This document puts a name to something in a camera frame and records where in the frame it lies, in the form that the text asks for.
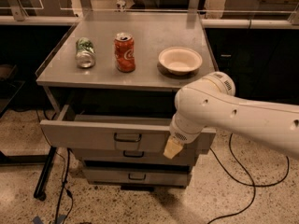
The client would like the black top drawer handle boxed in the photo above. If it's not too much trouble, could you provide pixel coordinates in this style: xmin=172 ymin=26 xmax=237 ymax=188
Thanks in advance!
xmin=113 ymin=133 xmax=142 ymax=143

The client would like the black middle drawer handle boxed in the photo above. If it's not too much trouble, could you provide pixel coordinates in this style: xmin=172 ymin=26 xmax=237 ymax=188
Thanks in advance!
xmin=122 ymin=150 xmax=144 ymax=158

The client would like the grey metal cabinet table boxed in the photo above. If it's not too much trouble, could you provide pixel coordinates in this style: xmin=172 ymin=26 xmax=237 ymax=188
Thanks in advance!
xmin=35 ymin=10 xmax=223 ymax=191

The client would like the grey drawer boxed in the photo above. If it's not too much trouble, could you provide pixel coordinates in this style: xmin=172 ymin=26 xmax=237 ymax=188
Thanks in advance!
xmin=39 ymin=104 xmax=217 ymax=154
xmin=73 ymin=148 xmax=198 ymax=166
xmin=83 ymin=167 xmax=192 ymax=187

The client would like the clear water bottle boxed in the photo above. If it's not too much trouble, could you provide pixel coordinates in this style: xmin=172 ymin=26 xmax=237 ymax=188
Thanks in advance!
xmin=116 ymin=0 xmax=126 ymax=11

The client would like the black drawer handle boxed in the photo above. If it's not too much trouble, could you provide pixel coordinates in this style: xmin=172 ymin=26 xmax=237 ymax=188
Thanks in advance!
xmin=113 ymin=133 xmax=142 ymax=143
xmin=128 ymin=173 xmax=146 ymax=181
xmin=122 ymin=150 xmax=144 ymax=158

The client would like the black bottom drawer handle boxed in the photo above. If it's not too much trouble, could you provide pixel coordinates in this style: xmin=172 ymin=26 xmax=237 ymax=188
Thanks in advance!
xmin=128 ymin=173 xmax=146 ymax=181

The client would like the grey top drawer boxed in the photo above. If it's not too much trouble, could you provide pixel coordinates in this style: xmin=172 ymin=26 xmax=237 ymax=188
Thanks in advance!
xmin=39 ymin=104 xmax=217 ymax=154

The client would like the red cola can upright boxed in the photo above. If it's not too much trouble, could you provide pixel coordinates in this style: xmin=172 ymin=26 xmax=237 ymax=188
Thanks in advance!
xmin=114 ymin=32 xmax=135 ymax=73

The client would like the black floor cable right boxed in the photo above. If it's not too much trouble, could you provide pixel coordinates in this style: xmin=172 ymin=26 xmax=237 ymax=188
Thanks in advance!
xmin=208 ymin=133 xmax=291 ymax=224

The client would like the white horizontal rail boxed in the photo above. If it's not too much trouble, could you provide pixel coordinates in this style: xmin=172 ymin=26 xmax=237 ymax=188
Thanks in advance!
xmin=0 ymin=16 xmax=299 ymax=30

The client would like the grey middle drawer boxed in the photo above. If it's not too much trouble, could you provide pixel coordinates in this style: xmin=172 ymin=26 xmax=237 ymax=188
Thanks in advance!
xmin=73 ymin=148 xmax=198 ymax=166

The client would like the white paper bowl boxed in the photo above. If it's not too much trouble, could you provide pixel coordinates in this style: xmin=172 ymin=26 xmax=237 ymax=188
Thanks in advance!
xmin=158 ymin=47 xmax=203 ymax=76

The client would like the green soda can lying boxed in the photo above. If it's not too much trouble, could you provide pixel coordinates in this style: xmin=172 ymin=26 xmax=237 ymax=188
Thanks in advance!
xmin=75 ymin=37 xmax=95 ymax=68

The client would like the black floor cable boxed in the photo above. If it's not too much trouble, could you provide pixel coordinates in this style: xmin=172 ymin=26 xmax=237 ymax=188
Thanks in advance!
xmin=208 ymin=133 xmax=291 ymax=224
xmin=35 ymin=109 xmax=75 ymax=224

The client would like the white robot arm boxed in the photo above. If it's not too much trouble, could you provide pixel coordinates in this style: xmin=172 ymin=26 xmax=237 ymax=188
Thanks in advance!
xmin=164 ymin=72 xmax=299 ymax=159

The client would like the black floor cable left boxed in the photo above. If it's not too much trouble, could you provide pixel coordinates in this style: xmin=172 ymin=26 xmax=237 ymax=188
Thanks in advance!
xmin=35 ymin=109 xmax=75 ymax=224

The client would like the black table leg caster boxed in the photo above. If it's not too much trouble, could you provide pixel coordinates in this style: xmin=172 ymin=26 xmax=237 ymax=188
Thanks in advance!
xmin=34 ymin=147 xmax=56 ymax=201

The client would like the grey bottom drawer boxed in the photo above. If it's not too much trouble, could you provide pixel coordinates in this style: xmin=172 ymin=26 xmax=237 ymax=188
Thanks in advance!
xmin=83 ymin=167 xmax=192 ymax=187

